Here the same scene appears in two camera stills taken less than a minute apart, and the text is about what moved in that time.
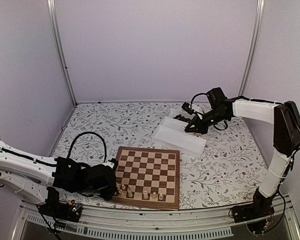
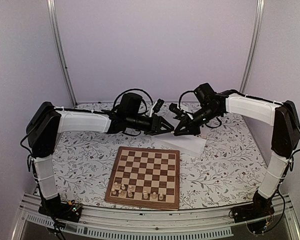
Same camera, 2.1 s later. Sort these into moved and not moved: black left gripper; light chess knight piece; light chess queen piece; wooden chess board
Moved: black left gripper
Not moved: wooden chess board; light chess knight piece; light chess queen piece
